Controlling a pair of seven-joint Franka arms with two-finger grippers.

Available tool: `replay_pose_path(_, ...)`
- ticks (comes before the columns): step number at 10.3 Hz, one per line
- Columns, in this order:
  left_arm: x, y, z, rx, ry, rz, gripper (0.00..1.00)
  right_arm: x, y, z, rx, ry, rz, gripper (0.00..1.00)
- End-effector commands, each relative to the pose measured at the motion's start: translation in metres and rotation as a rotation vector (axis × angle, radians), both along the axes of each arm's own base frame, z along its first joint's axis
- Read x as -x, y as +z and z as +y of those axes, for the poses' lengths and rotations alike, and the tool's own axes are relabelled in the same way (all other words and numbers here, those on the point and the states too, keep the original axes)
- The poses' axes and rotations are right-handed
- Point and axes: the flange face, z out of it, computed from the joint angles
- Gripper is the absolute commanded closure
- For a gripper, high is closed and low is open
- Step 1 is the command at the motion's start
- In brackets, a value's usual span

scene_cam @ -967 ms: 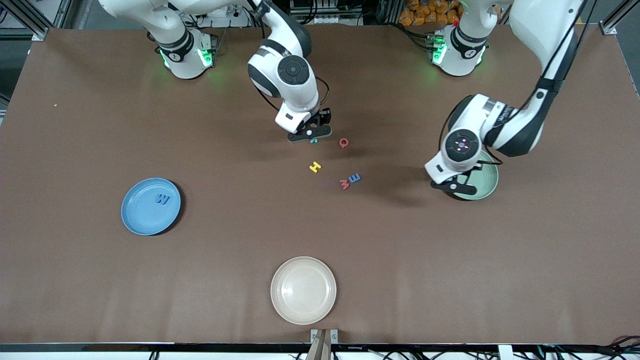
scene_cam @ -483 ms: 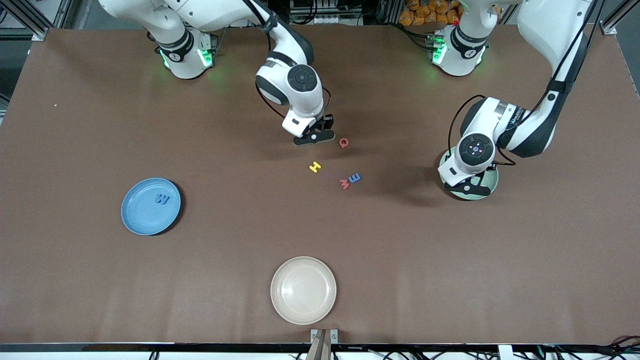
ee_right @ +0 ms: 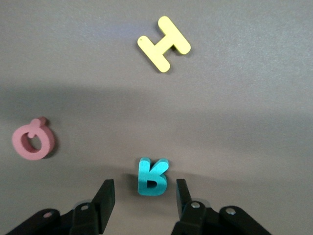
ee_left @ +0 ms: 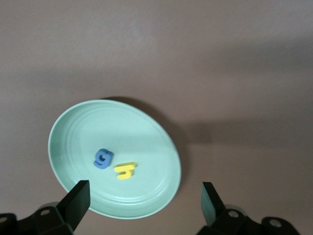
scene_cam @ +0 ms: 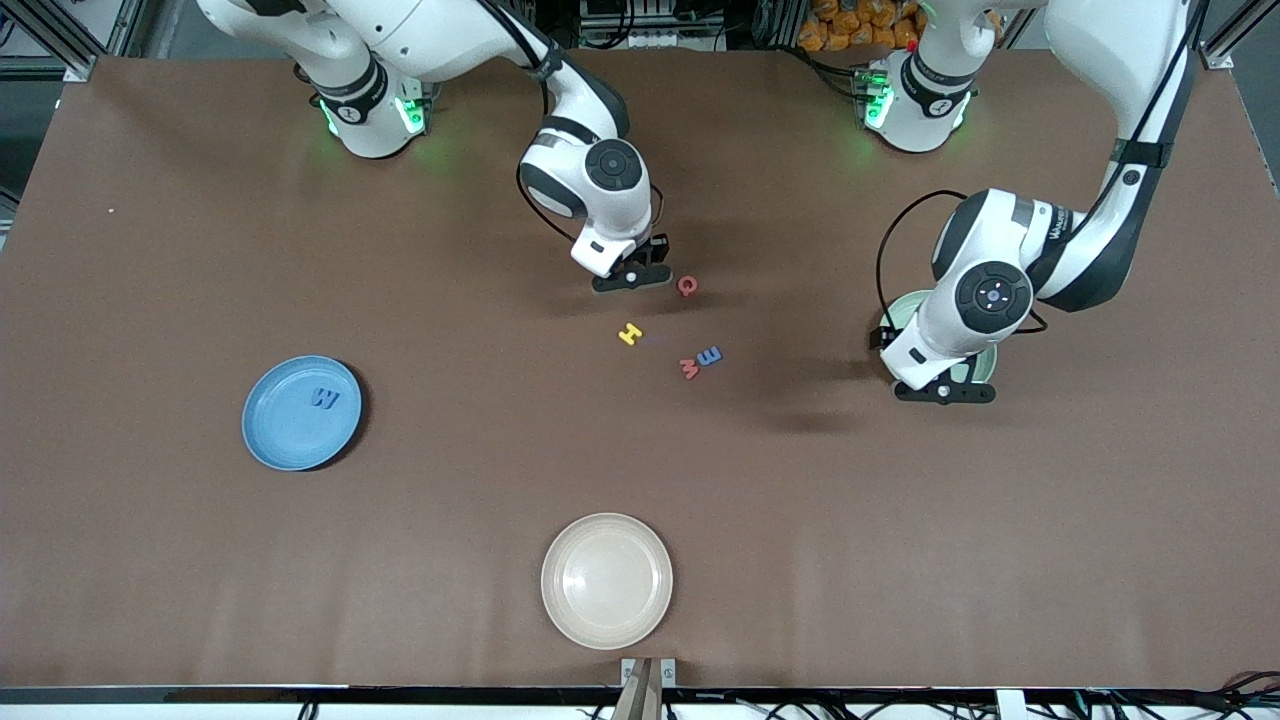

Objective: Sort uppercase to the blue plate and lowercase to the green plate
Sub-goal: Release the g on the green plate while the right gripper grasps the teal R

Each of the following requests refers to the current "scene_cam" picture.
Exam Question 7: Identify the green plate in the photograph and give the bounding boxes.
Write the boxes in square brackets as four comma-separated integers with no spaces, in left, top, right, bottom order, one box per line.
[878,290,999,391]

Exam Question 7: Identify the beige plate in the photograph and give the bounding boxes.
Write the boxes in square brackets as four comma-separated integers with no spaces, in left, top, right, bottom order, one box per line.
[540,512,674,651]

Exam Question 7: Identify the black cable bundle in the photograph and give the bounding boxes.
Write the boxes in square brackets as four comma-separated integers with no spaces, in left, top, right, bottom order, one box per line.
[1080,668,1280,720]

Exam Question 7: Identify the aluminium frame corner post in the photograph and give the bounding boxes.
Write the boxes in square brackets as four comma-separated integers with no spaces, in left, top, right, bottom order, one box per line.
[1200,0,1280,71]
[0,0,136,83]

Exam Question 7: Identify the beige mounting post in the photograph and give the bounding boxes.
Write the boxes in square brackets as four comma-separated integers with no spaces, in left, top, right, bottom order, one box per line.
[611,660,664,720]

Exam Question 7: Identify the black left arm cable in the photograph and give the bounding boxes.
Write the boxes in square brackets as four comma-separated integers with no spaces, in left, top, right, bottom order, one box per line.
[876,0,1201,336]

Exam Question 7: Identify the blue plate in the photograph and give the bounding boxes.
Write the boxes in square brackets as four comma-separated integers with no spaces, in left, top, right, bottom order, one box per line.
[241,355,363,472]

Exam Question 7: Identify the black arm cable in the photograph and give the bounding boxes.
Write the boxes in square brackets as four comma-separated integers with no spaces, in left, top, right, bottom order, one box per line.
[480,0,666,251]
[876,0,1201,336]

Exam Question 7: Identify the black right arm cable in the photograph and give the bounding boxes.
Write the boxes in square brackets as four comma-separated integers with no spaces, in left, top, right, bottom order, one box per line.
[480,0,666,251]

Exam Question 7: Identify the orange snack bag pile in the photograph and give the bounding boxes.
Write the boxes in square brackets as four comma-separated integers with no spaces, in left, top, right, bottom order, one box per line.
[797,0,921,53]

